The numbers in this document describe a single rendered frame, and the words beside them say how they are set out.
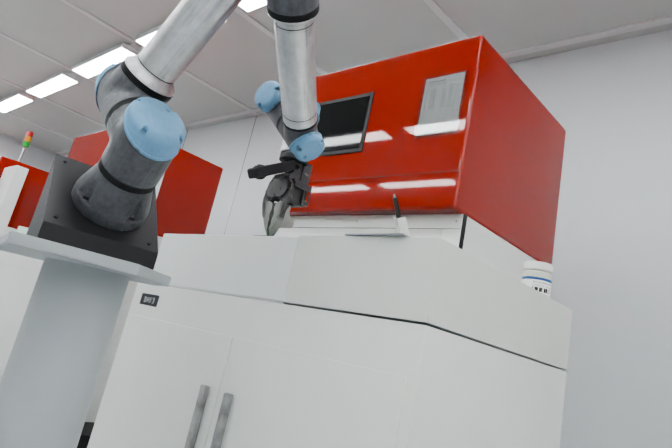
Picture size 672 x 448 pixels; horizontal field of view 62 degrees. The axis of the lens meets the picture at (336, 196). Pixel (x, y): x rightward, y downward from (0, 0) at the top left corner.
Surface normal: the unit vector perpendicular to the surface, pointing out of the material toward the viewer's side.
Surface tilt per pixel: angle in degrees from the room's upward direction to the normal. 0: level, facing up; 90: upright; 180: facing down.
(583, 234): 90
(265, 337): 90
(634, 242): 90
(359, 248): 90
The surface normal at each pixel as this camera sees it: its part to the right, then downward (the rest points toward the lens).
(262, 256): -0.65, -0.34
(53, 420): 0.62, -0.08
